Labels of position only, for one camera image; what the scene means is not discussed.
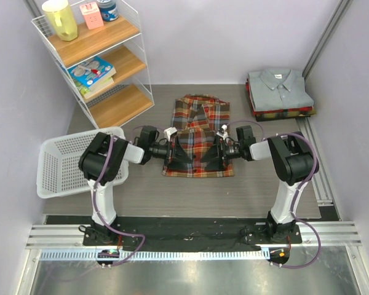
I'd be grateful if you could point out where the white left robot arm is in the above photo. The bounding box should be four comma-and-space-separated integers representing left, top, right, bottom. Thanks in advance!
78, 125, 193, 245

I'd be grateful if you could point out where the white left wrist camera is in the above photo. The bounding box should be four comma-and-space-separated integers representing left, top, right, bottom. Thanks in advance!
163, 127, 178, 141

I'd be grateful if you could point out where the blue white jar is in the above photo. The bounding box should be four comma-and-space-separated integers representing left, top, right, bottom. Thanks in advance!
96, 0, 119, 22

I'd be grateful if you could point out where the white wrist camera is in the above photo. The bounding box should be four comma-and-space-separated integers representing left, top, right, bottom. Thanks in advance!
163, 127, 178, 141
216, 124, 228, 141

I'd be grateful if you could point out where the white slotted cable duct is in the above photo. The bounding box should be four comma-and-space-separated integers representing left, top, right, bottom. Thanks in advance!
39, 248, 270, 262

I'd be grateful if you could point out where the green book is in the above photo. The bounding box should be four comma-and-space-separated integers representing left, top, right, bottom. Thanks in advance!
73, 77, 114, 100

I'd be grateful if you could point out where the white wire wooden shelf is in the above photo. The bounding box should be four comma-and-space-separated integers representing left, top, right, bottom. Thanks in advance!
31, 1, 154, 128

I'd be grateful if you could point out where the blue book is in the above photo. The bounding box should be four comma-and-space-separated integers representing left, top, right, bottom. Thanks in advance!
68, 56, 116, 87

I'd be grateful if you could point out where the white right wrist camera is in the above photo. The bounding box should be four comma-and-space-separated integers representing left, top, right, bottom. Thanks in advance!
216, 124, 228, 141

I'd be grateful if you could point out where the brown red plaid shirt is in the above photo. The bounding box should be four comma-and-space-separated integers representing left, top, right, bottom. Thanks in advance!
162, 95, 234, 178

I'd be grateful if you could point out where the yellow pitcher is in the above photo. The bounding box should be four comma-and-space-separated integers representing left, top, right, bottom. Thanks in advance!
42, 0, 78, 42

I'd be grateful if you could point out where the white plastic basket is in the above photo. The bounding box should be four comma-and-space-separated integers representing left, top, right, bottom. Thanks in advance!
36, 127, 125, 199

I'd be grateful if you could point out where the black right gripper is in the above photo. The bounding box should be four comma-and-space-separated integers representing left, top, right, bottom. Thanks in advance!
201, 135, 244, 171

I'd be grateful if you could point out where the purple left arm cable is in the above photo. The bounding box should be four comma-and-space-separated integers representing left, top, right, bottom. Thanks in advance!
92, 124, 170, 266

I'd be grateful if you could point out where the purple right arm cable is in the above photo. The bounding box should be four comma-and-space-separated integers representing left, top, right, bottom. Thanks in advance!
226, 120, 322, 270

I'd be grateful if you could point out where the pink box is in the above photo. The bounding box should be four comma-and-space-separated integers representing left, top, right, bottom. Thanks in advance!
79, 2, 104, 30

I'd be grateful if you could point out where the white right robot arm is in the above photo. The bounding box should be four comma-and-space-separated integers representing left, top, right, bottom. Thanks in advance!
200, 125, 319, 243

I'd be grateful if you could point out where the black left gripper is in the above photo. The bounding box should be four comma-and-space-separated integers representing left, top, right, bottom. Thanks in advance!
148, 136, 191, 171

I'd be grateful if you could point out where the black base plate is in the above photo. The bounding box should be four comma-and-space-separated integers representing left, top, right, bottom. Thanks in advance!
78, 217, 302, 252

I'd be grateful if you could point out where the folded grey shirt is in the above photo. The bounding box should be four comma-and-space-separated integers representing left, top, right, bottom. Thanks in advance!
248, 68, 314, 111

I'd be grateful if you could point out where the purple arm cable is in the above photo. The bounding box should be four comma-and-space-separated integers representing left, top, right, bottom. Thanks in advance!
92, 124, 170, 266
226, 120, 322, 270

